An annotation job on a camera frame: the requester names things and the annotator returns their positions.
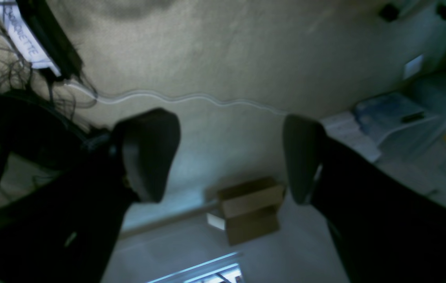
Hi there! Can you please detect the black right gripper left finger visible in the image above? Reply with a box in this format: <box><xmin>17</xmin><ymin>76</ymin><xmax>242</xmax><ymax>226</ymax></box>
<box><xmin>0</xmin><ymin>108</ymin><xmax>181</xmax><ymax>283</ymax></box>

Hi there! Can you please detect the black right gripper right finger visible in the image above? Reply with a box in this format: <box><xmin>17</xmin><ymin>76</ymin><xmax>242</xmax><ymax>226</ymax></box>
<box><xmin>283</xmin><ymin>114</ymin><xmax>446</xmax><ymax>283</ymax></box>

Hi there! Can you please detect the clear plastic storage bin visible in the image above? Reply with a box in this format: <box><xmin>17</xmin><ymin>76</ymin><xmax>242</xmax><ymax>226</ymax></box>
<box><xmin>354</xmin><ymin>72</ymin><xmax>446</xmax><ymax>195</ymax></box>

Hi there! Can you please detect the white perforated box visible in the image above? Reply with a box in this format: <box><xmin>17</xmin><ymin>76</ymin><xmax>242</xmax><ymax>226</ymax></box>
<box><xmin>320</xmin><ymin>111</ymin><xmax>381</xmax><ymax>163</ymax></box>

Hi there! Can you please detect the brown cardboard box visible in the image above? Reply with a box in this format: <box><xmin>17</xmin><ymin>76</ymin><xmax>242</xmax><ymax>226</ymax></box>
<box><xmin>216</xmin><ymin>177</ymin><xmax>285</xmax><ymax>246</ymax></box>

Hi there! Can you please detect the thin white cable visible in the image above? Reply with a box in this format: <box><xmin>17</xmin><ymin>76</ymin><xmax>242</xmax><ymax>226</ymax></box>
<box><xmin>64</xmin><ymin>81</ymin><xmax>288</xmax><ymax>116</ymax></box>

